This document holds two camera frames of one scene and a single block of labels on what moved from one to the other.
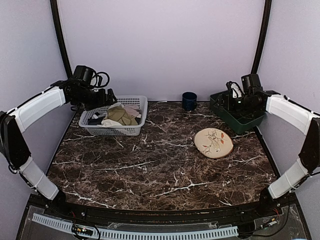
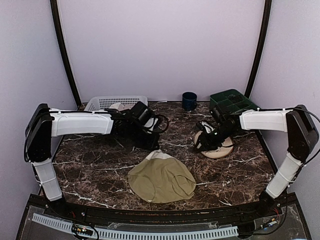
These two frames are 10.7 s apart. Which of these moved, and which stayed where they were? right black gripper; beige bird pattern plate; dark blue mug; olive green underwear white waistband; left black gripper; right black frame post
Moved: olive green underwear white waistband; right black gripper; left black gripper
Stayed: beige bird pattern plate; right black frame post; dark blue mug
